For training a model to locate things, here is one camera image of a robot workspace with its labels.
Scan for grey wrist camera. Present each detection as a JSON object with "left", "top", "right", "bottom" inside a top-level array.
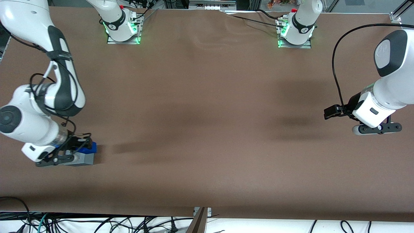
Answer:
[
  {"left": 36, "top": 154, "right": 80, "bottom": 167},
  {"left": 352, "top": 122, "right": 403, "bottom": 136}
]

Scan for grey network switch box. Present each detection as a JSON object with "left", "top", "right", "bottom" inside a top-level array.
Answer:
[{"left": 189, "top": 0, "right": 237, "bottom": 10}]

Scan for aluminium profile post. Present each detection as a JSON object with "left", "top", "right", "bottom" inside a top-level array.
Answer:
[{"left": 186, "top": 207, "right": 212, "bottom": 233}]

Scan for black looped floor cable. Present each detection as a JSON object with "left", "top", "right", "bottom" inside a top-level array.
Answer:
[{"left": 0, "top": 196, "right": 32, "bottom": 233}]

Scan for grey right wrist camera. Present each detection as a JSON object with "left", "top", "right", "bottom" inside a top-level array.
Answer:
[{"left": 36, "top": 154, "right": 80, "bottom": 167}]

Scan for brown table cover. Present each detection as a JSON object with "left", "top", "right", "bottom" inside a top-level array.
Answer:
[{"left": 0, "top": 6, "right": 414, "bottom": 222}]

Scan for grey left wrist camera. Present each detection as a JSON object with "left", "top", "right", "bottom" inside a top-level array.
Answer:
[{"left": 352, "top": 122, "right": 403, "bottom": 136}]

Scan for teal floor cable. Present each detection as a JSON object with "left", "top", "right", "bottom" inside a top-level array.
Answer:
[{"left": 36, "top": 213, "right": 49, "bottom": 233}]

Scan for gray square base block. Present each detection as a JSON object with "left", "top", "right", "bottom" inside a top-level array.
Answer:
[{"left": 63, "top": 151, "right": 95, "bottom": 167}]

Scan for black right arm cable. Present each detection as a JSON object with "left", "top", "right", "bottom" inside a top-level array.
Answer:
[{"left": 29, "top": 61, "right": 78, "bottom": 135}]

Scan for aluminium corner frame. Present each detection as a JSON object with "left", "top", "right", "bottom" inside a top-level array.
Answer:
[{"left": 390, "top": 0, "right": 414, "bottom": 24}]

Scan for black cable across cover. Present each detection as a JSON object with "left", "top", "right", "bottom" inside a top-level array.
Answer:
[{"left": 223, "top": 9, "right": 285, "bottom": 29}]

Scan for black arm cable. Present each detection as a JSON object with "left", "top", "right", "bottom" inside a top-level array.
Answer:
[
  {"left": 332, "top": 23, "right": 414, "bottom": 114},
  {"left": 29, "top": 61, "right": 78, "bottom": 135}
]

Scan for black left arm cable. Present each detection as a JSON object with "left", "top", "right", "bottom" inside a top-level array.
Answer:
[{"left": 332, "top": 23, "right": 414, "bottom": 114}]

